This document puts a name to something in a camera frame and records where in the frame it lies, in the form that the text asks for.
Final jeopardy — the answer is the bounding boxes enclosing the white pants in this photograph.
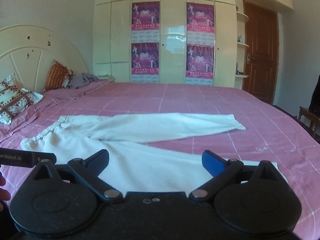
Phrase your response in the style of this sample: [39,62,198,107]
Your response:
[21,113,279,194]

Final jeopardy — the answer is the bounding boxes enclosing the left hand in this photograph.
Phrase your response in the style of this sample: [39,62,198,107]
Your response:
[0,173,11,211]

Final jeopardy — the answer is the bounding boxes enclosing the white brown patterned pillow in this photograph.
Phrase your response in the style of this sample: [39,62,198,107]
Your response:
[0,73,43,125]

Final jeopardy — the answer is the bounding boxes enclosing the pink checked bed sheet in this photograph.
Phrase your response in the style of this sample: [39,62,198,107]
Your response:
[1,81,319,239]

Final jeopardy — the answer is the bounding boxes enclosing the orange striped pillow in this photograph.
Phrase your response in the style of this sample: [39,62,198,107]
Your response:
[44,60,74,92]

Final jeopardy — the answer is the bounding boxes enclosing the grey crumpled cloth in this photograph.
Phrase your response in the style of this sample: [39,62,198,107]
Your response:
[63,73,100,89]

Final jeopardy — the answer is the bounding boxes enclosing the dark wooden side table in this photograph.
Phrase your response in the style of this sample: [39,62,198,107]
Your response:
[298,107,319,139]

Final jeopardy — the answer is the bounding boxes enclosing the cream curved headboard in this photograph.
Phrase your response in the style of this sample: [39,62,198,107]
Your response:
[1,24,87,93]

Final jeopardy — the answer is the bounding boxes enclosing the lower right pink poster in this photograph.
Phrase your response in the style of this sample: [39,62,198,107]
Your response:
[186,44,215,79]

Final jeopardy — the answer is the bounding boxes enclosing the pink poster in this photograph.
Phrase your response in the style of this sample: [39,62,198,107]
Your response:
[131,1,160,31]
[187,2,215,34]
[186,44,215,79]
[131,43,159,75]

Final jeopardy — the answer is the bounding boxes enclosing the lower left pink poster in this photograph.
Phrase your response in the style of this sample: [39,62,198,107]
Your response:
[131,43,159,75]

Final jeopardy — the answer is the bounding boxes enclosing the blue bottle on shelf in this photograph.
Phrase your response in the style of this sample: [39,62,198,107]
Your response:
[238,35,243,43]

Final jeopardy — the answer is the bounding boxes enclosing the brown wooden door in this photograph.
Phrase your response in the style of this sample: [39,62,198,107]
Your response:
[242,1,279,105]

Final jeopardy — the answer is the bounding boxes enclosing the cream wardrobe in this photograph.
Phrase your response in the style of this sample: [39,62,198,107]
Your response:
[93,0,293,87]

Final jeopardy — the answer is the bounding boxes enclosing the cream corner shelf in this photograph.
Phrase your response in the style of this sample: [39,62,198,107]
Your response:
[235,0,249,79]

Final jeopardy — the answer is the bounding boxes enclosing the upper right pink poster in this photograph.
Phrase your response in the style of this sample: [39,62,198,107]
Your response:
[187,2,215,34]

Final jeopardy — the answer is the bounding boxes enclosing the upper left pink poster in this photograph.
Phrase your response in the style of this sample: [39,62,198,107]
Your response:
[131,1,160,31]

